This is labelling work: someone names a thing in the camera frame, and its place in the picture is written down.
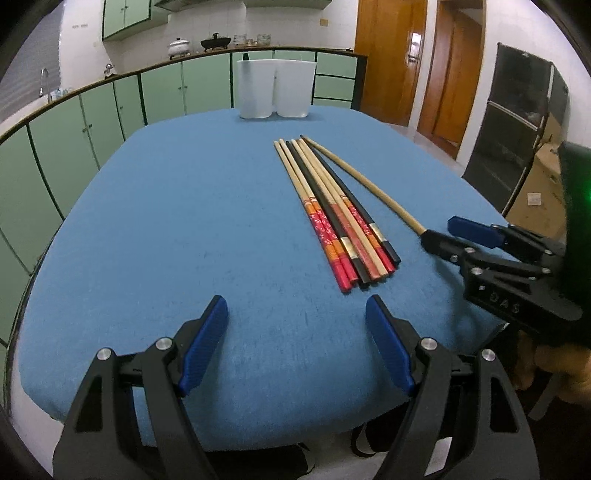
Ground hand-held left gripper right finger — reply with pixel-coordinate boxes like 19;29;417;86
365;294;541;480

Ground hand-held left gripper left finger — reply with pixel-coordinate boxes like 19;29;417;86
52;295;230;480

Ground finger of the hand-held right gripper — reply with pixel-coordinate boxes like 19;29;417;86
447;215;563;263
419;229;551;278

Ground plain bamboo chopstick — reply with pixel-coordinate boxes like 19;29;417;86
305;137;428;236

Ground red ended bamboo chopstick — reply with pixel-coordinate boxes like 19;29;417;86
293;138;382;282
298;138;394;277

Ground brown stick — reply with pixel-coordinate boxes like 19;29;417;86
300;134;402;266

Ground red orange patterned bamboo chopstick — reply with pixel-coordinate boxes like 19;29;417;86
278;139;361;288
274;141;352;294

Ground black chopstick with gold band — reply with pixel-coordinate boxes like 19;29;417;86
286;140;371;289

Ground white plastic cup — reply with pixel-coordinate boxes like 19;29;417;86
235;59;278;120
274;60;317;118

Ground person's right hand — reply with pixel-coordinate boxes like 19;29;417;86
512;330;591;409

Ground cardboard box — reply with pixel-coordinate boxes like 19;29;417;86
505;113;568;241

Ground black refrigerator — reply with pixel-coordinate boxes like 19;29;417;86
463;42;568;217

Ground wooden door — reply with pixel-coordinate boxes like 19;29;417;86
355;0;428;126
418;0;485;160

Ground green base cabinet row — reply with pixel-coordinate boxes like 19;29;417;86
0;48;368;370

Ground grey window blind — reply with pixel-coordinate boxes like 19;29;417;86
0;9;63;100

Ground range hood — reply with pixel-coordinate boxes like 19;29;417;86
154;0;245;11

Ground green wall cabinets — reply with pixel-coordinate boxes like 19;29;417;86
102;0;333;40

